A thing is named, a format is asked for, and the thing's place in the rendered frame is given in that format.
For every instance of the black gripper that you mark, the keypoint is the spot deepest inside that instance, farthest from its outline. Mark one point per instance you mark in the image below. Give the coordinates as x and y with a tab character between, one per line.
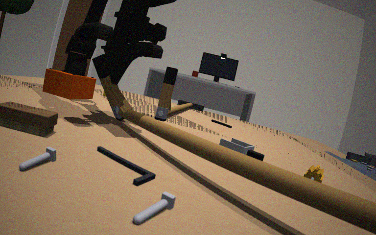
121	48

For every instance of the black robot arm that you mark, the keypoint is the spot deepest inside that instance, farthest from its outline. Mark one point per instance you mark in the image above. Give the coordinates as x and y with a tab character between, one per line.
77	63

